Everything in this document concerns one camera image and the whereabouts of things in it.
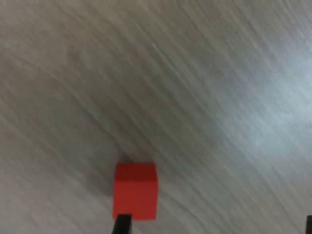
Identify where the red cube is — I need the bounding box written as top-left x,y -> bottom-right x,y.
112,162 -> 158,221

